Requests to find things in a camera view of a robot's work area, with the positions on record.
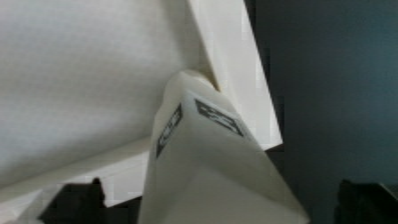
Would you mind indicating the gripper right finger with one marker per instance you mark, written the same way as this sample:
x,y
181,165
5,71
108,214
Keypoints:
x,y
366,204

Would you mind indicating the white desk top tray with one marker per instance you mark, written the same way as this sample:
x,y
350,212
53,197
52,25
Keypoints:
x,y
89,54

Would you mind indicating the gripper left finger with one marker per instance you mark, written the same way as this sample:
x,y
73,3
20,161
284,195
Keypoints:
x,y
76,207

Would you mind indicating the white desk leg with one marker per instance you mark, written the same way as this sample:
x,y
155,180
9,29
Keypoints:
x,y
213,184

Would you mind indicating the white right fence bar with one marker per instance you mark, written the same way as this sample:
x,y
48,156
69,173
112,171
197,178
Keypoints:
x,y
226,34

